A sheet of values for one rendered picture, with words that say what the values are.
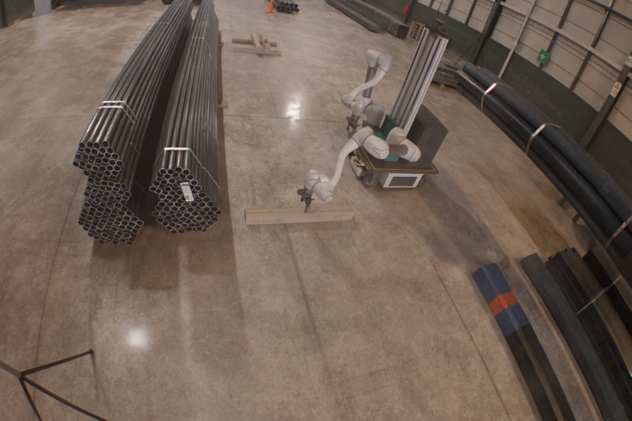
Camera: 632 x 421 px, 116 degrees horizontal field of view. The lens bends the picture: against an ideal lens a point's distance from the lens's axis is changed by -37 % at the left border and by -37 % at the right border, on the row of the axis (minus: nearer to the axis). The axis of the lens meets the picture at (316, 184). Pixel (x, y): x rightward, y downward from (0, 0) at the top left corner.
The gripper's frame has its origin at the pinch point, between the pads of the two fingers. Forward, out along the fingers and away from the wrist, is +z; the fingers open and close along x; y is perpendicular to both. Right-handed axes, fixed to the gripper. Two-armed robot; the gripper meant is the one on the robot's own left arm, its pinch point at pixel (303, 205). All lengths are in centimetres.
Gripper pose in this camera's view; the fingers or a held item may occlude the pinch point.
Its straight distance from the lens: 270.3
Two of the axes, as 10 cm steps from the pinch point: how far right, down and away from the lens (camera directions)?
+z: -2.4, 7.4, 6.4
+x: -2.6, -6.8, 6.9
